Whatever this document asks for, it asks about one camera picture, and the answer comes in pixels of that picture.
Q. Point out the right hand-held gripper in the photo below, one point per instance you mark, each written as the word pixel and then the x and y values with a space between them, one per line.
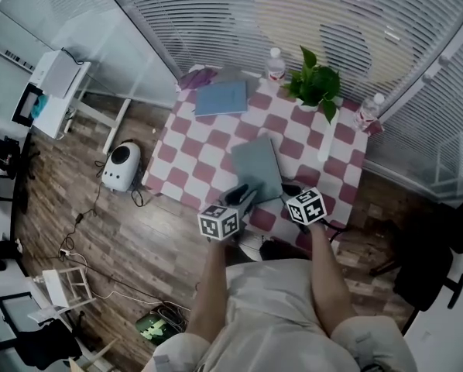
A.
pixel 307 207

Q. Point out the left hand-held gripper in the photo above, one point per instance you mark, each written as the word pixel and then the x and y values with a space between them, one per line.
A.
pixel 218 223

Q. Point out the large grey-covered notebook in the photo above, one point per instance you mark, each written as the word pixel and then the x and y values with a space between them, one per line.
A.
pixel 256 165

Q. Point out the person's left forearm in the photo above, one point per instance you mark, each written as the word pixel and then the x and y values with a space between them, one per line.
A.
pixel 210 285

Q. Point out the person's right forearm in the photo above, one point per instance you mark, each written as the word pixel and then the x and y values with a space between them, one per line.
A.
pixel 328 281

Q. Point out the blue book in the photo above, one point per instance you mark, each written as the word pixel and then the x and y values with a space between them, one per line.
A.
pixel 220 98

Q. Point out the person's black trousers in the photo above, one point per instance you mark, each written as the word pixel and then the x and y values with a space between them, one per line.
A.
pixel 289 251

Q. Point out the red white checkered tablecloth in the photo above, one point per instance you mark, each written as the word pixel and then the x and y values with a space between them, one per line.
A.
pixel 200 153

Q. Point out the clear plastic water bottle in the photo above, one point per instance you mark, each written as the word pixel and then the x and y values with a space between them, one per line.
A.
pixel 367 112
pixel 275 68

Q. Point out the green potted plant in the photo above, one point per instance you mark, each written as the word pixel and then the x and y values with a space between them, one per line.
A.
pixel 313 83

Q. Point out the person's off-white shirt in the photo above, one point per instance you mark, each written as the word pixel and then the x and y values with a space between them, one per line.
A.
pixel 270 304

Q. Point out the white domed pet carrier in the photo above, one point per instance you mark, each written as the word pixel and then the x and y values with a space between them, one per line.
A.
pixel 119 169

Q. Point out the purple cloth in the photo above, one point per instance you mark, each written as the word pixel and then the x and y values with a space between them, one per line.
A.
pixel 196 79

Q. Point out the green backpack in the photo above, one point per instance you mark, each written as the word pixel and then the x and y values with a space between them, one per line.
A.
pixel 152 328

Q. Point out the white power strip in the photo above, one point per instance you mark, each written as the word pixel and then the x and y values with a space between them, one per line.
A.
pixel 65 252

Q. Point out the white standing desk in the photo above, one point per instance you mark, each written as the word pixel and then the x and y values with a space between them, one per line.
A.
pixel 57 118

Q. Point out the white wooden stool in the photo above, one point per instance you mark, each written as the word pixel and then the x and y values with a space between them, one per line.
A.
pixel 55 285

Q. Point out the white printer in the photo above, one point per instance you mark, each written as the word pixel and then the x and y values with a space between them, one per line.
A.
pixel 59 76

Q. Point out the teal cloth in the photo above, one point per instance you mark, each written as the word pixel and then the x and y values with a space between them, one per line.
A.
pixel 38 105

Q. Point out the white microwave oven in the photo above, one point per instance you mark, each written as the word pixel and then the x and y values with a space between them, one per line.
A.
pixel 18 111

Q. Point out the black bag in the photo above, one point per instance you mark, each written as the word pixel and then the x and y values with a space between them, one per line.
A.
pixel 49 343

